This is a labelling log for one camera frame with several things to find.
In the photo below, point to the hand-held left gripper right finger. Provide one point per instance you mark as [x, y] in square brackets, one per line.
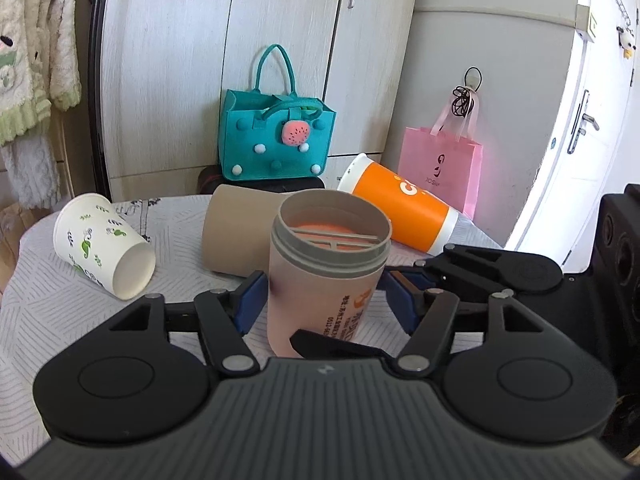
[400, 305]

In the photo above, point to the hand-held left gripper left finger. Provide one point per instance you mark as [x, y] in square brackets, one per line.
[250, 302]

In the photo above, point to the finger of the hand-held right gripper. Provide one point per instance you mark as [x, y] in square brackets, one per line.
[470, 270]

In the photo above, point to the pink cup with grey rim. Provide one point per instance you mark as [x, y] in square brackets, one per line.
[320, 300]

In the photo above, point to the brown kraft paper cup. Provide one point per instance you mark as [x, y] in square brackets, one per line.
[235, 230]

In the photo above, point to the orange and white cup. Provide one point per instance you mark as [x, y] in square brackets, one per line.
[400, 205]

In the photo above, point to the white leaf print paper cup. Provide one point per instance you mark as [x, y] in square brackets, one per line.
[95, 240]

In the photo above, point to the pink gift bag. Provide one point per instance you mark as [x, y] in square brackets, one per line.
[440, 170]

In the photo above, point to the white door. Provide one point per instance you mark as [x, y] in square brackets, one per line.
[575, 185]

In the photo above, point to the teal felt handbag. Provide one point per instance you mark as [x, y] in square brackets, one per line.
[250, 130]

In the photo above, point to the grey patterned tablecloth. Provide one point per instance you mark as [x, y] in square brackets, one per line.
[60, 320]

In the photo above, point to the cardboard box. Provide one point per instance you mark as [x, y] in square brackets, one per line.
[12, 240]

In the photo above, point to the grey wooden wardrobe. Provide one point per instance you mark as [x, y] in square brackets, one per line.
[165, 60]

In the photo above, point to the fluffy white and green robe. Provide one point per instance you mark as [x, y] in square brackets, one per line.
[30, 60]

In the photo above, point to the white wall box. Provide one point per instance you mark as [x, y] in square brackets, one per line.
[586, 22]

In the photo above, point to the black vertical post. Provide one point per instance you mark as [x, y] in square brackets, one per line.
[98, 85]

